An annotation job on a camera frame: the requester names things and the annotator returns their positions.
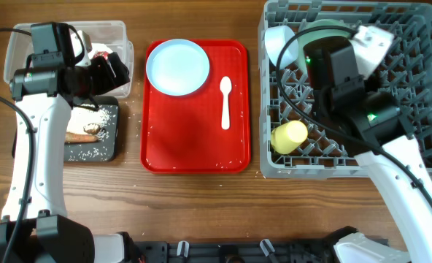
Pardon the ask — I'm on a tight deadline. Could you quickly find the brown food scrap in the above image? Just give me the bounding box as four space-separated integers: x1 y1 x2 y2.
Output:
83 123 101 135

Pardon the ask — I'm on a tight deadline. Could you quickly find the blue bowl with rice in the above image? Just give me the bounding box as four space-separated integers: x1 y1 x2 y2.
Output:
265 26 298 69

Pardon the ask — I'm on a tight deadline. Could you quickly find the red snack wrapper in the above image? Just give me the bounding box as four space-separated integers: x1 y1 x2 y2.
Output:
93 51 109 60

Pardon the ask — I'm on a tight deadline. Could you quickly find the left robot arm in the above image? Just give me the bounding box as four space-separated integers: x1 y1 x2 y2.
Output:
0 22 146 262

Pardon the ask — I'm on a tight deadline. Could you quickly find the black waste tray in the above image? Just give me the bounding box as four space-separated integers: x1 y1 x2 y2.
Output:
11 95 120 163

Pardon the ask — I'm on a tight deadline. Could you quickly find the yellow plastic cup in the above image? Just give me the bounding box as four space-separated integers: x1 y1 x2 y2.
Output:
271 121 308 154

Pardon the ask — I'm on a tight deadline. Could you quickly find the red plastic tray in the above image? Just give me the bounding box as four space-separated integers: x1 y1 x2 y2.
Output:
140 39 251 174

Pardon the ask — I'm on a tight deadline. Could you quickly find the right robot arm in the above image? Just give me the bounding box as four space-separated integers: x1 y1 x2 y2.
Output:
304 36 432 262

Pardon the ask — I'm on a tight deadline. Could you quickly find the clear plastic bin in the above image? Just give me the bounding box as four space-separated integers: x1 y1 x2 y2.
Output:
4 20 134 99

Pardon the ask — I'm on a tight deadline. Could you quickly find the pile of rice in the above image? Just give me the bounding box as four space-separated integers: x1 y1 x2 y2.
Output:
66 107 112 142

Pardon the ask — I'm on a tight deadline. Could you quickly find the green bowl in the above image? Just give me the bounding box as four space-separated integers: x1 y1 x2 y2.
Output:
296 19 350 74

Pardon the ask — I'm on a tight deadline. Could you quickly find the white plastic spoon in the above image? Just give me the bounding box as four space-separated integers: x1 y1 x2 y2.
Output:
220 76 232 130

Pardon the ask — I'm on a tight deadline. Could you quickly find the large light blue plate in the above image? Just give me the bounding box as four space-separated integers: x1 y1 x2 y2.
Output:
146 39 210 96

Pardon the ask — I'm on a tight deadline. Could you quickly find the carrot piece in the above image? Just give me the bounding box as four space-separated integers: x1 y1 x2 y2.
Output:
64 132 99 143

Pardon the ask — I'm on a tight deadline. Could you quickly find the grey dishwasher rack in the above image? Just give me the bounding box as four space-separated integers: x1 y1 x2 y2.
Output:
258 1 432 179

